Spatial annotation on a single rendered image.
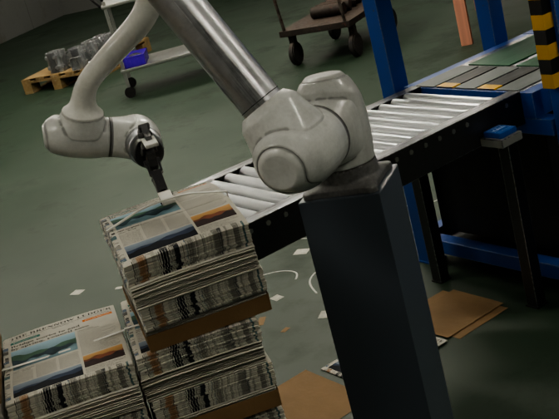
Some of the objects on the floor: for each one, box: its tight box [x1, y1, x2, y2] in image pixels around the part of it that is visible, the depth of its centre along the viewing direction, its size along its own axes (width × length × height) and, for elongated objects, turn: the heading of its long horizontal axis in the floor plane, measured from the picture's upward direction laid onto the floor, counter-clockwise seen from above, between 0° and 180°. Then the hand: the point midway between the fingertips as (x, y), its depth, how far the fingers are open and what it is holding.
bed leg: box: [412, 174, 451, 283], centre depth 414 cm, size 6×6×68 cm
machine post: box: [474, 0, 508, 52], centre depth 451 cm, size 9×9×155 cm
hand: (160, 172), depth 235 cm, fingers open, 13 cm apart
